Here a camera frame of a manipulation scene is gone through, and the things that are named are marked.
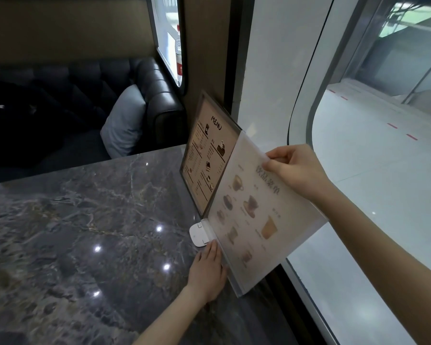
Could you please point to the person's right hand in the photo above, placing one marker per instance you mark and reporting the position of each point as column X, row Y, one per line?
column 301, row 172

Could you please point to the person's left hand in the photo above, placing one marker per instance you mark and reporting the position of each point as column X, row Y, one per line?
column 206, row 276

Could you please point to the person's left fingers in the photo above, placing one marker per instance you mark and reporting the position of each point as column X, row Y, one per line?
column 210, row 252

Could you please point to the person's right thumb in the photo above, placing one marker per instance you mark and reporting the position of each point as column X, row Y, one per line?
column 282, row 172

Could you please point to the clear acrylic drinks menu holder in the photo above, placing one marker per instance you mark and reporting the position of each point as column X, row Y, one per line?
column 251, row 226

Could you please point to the person's left forearm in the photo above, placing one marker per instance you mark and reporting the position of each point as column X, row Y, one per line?
column 168, row 319

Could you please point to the person's right forearm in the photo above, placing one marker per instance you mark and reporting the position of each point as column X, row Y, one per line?
column 380, row 262

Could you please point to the white plastic stand base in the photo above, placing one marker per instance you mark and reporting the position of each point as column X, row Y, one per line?
column 198, row 233

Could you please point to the brown framed menu board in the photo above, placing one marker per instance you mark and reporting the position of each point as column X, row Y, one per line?
column 208, row 150

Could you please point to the black leather tufted sofa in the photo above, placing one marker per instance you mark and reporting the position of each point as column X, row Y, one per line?
column 154, row 93

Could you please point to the clear plastic water bottle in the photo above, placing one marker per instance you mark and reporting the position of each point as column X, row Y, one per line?
column 179, row 57

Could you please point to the grey cushion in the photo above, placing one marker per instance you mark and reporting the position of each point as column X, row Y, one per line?
column 124, row 122

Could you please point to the black jacket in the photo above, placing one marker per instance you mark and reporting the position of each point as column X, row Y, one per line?
column 28, row 122

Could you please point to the rounded dark window frame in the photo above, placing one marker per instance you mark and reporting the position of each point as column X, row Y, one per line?
column 181, row 46

